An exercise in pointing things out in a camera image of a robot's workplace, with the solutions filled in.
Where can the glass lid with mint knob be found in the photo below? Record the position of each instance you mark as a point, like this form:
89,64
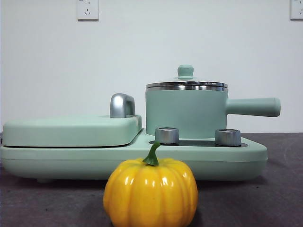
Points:
185,71

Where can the yellow pumpkin with green stem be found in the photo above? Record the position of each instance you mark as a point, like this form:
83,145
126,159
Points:
151,194

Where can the silver control knob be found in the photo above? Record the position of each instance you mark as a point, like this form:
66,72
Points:
227,137
166,136

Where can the mint green breakfast machine base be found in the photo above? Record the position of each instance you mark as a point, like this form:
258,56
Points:
213,165

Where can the white wall socket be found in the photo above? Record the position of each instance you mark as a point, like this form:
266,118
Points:
297,10
88,10

